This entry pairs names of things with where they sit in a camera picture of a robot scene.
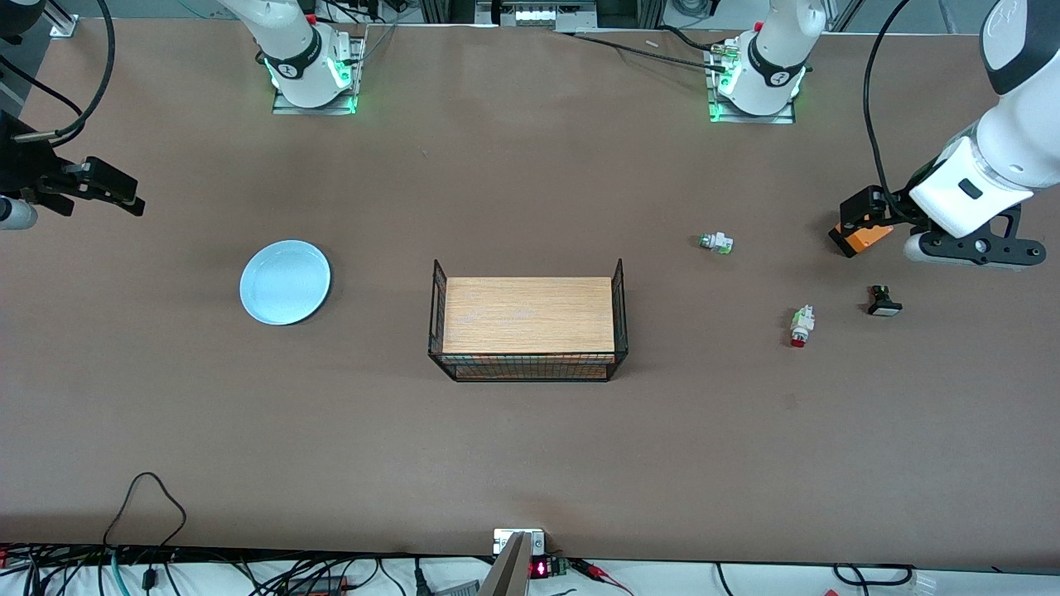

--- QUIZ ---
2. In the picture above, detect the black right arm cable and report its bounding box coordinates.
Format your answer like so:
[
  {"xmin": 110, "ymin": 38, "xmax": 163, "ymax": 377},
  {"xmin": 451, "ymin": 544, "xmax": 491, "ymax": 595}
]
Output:
[{"xmin": 0, "ymin": 0, "xmax": 116, "ymax": 143}]

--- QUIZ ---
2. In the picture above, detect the black button with white cap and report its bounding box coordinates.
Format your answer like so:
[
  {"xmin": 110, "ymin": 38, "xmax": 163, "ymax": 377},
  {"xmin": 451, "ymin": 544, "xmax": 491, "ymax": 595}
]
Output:
[{"xmin": 866, "ymin": 284, "xmax": 904, "ymax": 319}]

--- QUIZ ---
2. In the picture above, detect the grey camera stand bar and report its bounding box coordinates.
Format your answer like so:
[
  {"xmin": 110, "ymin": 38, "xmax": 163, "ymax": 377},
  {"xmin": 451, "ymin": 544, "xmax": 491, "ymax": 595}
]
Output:
[{"xmin": 479, "ymin": 531, "xmax": 532, "ymax": 596}]

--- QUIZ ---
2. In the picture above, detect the wooden board shelf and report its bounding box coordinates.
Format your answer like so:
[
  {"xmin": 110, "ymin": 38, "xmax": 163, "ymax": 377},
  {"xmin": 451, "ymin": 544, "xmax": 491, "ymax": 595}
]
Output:
[{"xmin": 442, "ymin": 276, "xmax": 616, "ymax": 355}]

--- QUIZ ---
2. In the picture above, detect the black coiled thin cable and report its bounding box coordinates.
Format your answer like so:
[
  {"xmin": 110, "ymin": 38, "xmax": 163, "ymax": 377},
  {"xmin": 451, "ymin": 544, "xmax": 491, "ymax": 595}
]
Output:
[{"xmin": 831, "ymin": 562, "xmax": 917, "ymax": 588}]

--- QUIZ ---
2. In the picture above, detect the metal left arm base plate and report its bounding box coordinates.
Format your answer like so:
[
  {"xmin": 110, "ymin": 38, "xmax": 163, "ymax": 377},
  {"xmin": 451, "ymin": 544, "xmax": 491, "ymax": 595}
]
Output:
[{"xmin": 705, "ymin": 41, "xmax": 798, "ymax": 126}]

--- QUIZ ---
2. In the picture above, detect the white stand bracket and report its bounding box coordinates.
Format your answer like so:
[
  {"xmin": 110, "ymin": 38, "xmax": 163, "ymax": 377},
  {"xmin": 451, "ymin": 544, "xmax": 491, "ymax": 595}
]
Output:
[{"xmin": 494, "ymin": 528, "xmax": 547, "ymax": 556}]

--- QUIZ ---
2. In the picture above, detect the long black table cable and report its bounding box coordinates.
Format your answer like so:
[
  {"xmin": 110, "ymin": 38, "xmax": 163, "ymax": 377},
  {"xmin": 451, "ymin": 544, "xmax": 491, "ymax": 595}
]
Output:
[{"xmin": 570, "ymin": 31, "xmax": 730, "ymax": 72}]

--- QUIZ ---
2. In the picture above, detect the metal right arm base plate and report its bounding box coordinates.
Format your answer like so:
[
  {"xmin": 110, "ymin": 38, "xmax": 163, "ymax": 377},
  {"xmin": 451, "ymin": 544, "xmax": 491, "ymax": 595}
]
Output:
[{"xmin": 272, "ymin": 33, "xmax": 368, "ymax": 116}]

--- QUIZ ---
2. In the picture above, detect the black power adapter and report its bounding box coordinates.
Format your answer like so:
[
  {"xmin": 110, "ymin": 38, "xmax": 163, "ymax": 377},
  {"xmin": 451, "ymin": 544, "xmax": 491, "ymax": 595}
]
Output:
[{"xmin": 284, "ymin": 574, "xmax": 350, "ymax": 596}]

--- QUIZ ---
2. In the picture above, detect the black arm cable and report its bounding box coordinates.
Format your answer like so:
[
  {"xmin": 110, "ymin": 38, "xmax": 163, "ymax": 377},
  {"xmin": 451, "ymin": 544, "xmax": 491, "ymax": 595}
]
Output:
[
  {"xmin": 863, "ymin": 0, "xmax": 913, "ymax": 223},
  {"xmin": 0, "ymin": 0, "xmax": 116, "ymax": 143}
]

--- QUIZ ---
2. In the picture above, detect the red clip lead cable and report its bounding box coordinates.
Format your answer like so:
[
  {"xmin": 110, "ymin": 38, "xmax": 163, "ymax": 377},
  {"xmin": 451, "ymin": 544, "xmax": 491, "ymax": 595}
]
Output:
[{"xmin": 570, "ymin": 558, "xmax": 635, "ymax": 596}]

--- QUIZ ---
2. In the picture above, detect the black looped cable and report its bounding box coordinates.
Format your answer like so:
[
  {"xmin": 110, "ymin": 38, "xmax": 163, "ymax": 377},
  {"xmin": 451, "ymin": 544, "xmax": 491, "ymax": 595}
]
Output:
[{"xmin": 103, "ymin": 471, "xmax": 188, "ymax": 549}]

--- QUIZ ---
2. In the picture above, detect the black wire basket rack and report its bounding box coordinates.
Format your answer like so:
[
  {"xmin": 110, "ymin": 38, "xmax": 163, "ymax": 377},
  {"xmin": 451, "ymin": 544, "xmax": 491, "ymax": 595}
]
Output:
[{"xmin": 427, "ymin": 258, "xmax": 629, "ymax": 383}]

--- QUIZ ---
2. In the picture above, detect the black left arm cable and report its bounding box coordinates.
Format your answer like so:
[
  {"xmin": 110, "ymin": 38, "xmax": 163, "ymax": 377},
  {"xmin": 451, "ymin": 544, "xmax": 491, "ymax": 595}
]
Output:
[{"xmin": 863, "ymin": 0, "xmax": 913, "ymax": 223}]

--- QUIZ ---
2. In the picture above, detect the light blue round plate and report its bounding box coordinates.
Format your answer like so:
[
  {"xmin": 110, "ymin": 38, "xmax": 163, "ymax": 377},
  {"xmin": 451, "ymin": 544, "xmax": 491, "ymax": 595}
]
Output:
[{"xmin": 239, "ymin": 240, "xmax": 332, "ymax": 326}]

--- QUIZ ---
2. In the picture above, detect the aluminium frame structure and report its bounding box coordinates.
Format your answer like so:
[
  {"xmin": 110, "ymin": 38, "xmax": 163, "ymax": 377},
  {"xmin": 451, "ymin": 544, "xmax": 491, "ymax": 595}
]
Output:
[{"xmin": 418, "ymin": 0, "xmax": 665, "ymax": 34}]

